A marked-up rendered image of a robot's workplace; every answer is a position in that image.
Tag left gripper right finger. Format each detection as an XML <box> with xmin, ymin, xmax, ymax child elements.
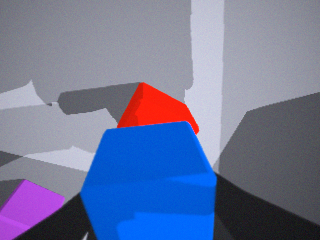
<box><xmin>212</xmin><ymin>171</ymin><xmax>320</xmax><ymax>240</ymax></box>

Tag red cube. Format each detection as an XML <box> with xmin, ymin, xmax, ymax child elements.
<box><xmin>117</xmin><ymin>82</ymin><xmax>199</xmax><ymax>135</ymax></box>

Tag purple cube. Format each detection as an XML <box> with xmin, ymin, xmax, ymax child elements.
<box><xmin>0</xmin><ymin>180</ymin><xmax>65</xmax><ymax>240</ymax></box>

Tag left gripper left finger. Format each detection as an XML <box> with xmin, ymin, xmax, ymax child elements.
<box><xmin>12</xmin><ymin>192</ymin><xmax>98</xmax><ymax>240</ymax></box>

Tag blue cube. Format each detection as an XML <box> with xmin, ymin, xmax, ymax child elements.
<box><xmin>80</xmin><ymin>121</ymin><xmax>216</xmax><ymax>240</ymax></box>

